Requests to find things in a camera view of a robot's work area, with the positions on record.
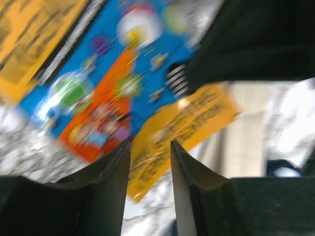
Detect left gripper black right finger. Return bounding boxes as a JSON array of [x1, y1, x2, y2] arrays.
[[170, 141, 315, 236]]

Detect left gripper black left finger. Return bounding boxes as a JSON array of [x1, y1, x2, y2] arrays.
[[0, 140, 130, 236]]

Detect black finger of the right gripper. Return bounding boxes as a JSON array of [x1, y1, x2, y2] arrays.
[[184, 0, 315, 93]]

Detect beige canvas student bag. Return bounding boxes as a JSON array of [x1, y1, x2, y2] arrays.
[[190, 79, 315, 177]]

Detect colourful children's book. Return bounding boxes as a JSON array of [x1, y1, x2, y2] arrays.
[[0, 0, 239, 202]]

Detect blue pencil case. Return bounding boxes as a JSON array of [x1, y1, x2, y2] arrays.
[[266, 159, 304, 177]]

